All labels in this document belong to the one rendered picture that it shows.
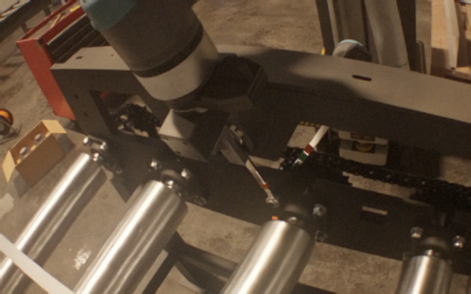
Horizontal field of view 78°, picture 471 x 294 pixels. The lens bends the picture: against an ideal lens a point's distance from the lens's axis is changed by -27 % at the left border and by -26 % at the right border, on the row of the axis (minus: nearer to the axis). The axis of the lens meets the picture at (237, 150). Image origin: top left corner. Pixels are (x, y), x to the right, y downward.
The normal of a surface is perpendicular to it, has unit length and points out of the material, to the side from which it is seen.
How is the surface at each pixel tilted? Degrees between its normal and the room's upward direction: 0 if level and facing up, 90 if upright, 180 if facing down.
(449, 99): 0
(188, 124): 15
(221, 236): 0
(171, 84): 103
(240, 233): 0
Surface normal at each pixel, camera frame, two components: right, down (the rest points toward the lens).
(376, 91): -0.23, -0.69
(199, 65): 0.70, 0.41
